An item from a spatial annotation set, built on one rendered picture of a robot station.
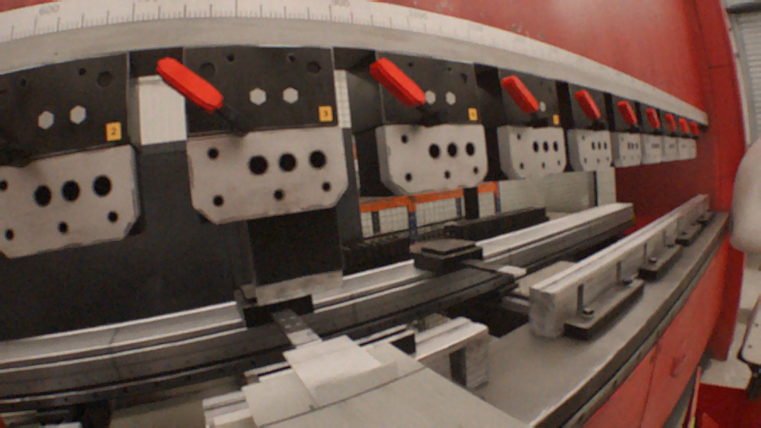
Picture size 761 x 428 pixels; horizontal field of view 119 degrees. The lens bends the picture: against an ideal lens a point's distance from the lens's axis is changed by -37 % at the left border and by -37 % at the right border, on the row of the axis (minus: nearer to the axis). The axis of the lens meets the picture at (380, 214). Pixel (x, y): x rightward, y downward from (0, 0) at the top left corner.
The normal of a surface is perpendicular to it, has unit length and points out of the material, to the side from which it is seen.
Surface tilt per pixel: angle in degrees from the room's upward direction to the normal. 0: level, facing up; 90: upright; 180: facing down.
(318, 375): 0
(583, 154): 90
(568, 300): 90
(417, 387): 0
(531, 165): 90
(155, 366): 90
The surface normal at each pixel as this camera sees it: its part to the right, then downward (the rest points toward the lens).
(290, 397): -0.11, -0.99
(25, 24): 0.50, 0.04
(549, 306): -0.86, 0.15
